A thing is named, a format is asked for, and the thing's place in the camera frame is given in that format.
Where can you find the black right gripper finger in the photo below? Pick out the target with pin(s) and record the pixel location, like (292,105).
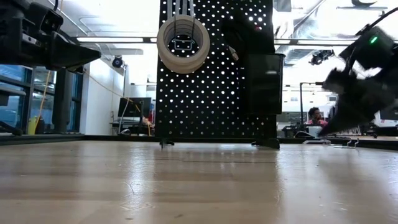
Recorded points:
(345,119)

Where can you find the black metal pegboard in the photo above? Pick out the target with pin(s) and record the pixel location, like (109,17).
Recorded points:
(211,102)

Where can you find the person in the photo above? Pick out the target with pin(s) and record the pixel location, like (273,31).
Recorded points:
(315,116)

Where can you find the white box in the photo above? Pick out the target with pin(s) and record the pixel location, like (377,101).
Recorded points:
(314,131)

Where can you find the black vertical column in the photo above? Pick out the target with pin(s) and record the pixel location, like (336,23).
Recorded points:
(63,102)

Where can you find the long ceiling light bar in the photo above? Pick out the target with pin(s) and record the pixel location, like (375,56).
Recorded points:
(109,40)
(311,42)

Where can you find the black ceiling spotlight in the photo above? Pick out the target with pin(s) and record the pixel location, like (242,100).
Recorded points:
(321,56)

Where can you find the black computer monitor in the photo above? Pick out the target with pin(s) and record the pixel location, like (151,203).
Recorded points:
(133,107)

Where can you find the yellow container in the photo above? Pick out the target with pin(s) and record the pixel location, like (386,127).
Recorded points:
(32,126)

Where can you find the black ceiling fixture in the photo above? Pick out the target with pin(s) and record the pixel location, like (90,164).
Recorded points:
(362,3)

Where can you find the black pegboard bin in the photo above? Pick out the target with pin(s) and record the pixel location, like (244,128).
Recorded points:
(264,84)

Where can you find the round black wall camera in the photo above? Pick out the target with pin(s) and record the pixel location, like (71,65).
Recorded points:
(117,61)

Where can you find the window with black frame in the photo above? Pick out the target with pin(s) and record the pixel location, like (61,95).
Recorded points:
(15,93)

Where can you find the silver ceiling duct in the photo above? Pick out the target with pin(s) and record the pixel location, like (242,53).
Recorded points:
(293,56)

